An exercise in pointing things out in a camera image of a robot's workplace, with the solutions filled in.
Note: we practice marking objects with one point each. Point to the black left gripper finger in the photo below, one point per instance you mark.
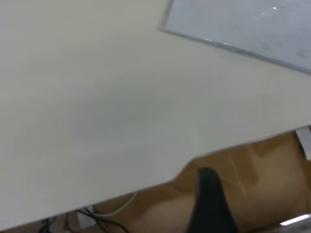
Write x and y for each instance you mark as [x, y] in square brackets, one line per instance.
[211, 206]

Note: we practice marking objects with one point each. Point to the transparent zip bag red zipper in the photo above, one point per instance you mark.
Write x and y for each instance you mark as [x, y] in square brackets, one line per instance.
[243, 24]

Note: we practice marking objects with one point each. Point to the brown cardboard box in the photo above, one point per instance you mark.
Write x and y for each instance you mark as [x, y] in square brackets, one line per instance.
[267, 182]

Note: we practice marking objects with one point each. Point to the aluminium table leg profile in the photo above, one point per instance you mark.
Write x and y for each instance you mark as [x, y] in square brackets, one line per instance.
[305, 142]

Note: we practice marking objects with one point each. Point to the light blue paper sheets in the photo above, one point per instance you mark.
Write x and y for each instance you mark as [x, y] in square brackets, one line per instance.
[247, 21]

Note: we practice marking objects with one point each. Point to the shiny silver rail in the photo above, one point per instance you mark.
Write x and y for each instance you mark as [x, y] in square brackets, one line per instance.
[296, 219]

